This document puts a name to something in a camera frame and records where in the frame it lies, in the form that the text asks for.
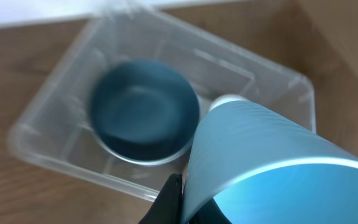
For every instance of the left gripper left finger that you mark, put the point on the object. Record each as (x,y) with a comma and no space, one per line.
(166,209)

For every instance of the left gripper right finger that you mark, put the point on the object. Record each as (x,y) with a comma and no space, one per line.
(209,213)

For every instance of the light blue cup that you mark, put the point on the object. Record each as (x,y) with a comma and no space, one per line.
(260,167)

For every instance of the dark blue bowl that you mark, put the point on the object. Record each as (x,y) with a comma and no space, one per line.
(143,101)

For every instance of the light blue bowl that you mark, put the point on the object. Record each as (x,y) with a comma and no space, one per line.
(225,99)

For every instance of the beige bowl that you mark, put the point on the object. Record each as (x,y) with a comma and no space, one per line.
(147,153)

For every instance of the clear plastic storage container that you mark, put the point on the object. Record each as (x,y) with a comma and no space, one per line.
(54,131)

